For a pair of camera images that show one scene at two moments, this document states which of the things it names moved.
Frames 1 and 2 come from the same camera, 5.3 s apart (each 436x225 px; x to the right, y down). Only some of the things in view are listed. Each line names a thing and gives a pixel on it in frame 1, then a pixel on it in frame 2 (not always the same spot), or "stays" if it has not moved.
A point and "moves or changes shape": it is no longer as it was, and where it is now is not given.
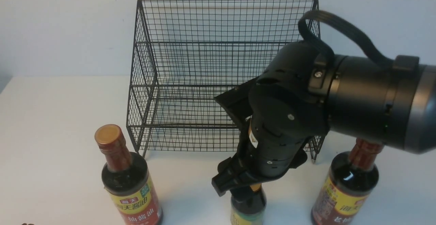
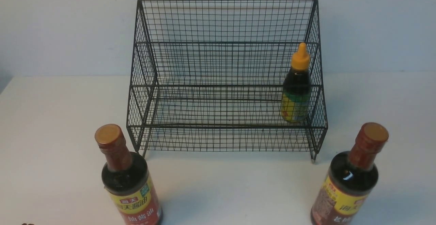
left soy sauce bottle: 126,179 stays
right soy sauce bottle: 351,180 stays
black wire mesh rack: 186,52 stays
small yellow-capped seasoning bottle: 248,204 moves or changes shape
